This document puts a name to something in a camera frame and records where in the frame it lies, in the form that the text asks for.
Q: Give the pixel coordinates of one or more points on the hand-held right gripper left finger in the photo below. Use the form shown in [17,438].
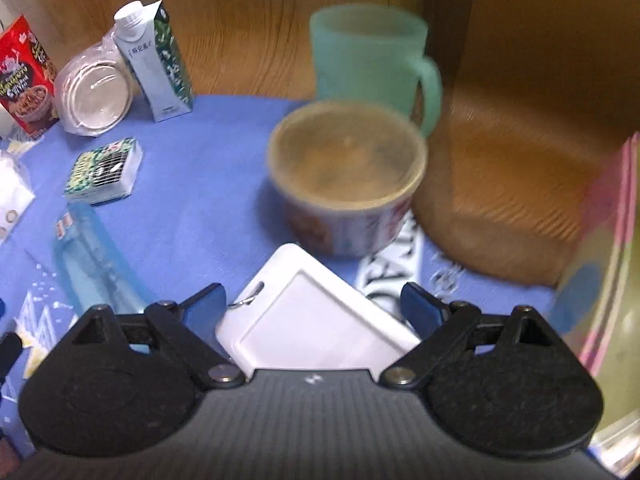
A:
[204,306]

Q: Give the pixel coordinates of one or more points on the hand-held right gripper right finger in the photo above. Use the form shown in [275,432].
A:
[419,310]

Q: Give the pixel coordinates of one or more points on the white card holder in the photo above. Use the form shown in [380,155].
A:
[310,320]

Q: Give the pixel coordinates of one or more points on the translucent blue packet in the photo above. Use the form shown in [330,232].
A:
[95,260]

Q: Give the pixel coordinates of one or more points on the gold tin box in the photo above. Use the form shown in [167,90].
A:
[605,320]

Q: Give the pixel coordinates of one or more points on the green plastic cup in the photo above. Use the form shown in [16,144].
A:
[365,55]

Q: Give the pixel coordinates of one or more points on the instant noodle bowl with lid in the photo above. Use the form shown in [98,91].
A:
[345,165]

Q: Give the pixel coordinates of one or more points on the small green and white box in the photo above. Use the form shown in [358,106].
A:
[102,170]

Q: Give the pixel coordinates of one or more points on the white plastic packaging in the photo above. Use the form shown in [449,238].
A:
[12,190]

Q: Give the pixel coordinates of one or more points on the green and white milk carton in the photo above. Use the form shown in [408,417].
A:
[160,65]

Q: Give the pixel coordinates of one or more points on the red cereal box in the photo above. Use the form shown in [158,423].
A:
[25,80]

